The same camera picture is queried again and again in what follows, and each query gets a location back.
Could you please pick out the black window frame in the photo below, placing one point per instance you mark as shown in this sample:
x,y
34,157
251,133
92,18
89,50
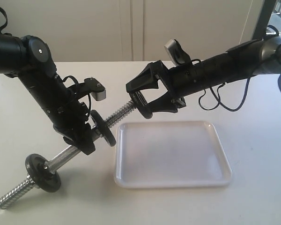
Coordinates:
x,y
263,19

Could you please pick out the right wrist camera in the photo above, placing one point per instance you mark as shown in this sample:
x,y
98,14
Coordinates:
x,y
177,55

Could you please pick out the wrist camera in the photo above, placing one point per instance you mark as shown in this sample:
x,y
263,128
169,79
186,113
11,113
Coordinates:
x,y
90,86
177,55

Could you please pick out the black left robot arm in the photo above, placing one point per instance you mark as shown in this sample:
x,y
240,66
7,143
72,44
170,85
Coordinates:
x,y
30,60

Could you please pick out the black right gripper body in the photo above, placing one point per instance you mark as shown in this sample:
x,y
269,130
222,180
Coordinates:
x,y
176,79

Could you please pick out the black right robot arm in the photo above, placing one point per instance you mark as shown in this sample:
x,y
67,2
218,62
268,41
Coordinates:
x,y
161,89

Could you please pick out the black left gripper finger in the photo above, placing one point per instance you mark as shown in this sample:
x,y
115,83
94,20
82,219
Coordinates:
x,y
93,124
86,144

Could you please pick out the black weight plate far end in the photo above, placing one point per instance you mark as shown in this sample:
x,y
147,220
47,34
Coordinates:
x,y
101,130

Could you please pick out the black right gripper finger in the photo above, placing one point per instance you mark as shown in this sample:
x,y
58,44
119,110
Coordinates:
x,y
145,80
167,104

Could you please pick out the chrome threaded dumbbell bar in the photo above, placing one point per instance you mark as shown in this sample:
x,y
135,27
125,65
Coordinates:
x,y
59,160

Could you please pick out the black weight plate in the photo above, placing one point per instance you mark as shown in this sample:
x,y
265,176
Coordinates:
x,y
141,104
44,179

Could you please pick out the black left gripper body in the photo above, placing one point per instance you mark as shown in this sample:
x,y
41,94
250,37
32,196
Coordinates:
x,y
69,117

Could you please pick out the white plastic tray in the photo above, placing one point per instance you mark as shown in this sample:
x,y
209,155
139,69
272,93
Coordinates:
x,y
176,154

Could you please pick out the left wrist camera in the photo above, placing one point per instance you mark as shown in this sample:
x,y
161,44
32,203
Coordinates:
x,y
90,86

